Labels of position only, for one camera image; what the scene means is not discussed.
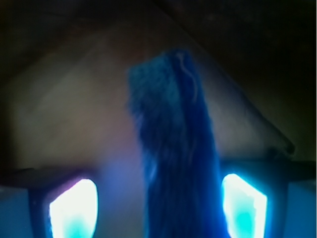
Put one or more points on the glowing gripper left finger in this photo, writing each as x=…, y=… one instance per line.
x=63, y=204

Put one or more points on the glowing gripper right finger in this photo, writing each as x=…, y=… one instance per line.
x=254, y=199

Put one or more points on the blue sponge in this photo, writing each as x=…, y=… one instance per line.
x=183, y=195

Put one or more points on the brown paper bag bin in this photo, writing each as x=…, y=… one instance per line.
x=64, y=63

